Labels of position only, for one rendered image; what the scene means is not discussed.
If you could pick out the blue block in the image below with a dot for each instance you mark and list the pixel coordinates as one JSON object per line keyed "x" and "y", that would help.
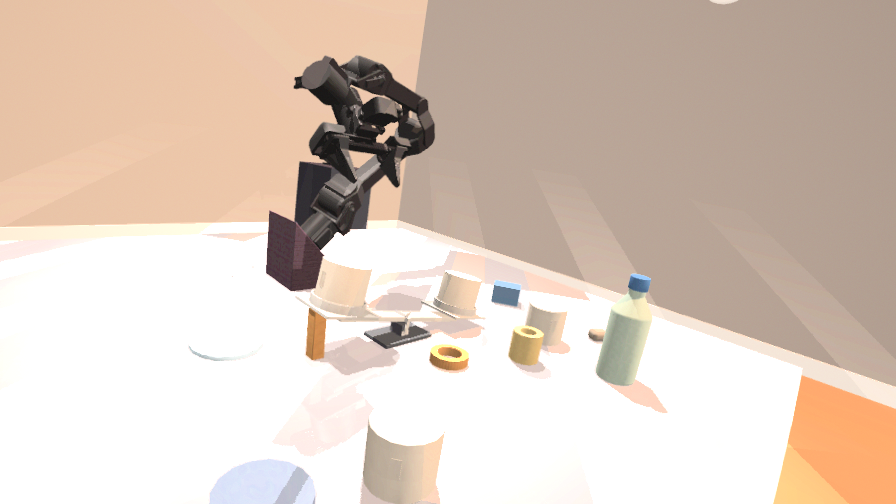
{"x": 506, "y": 293}

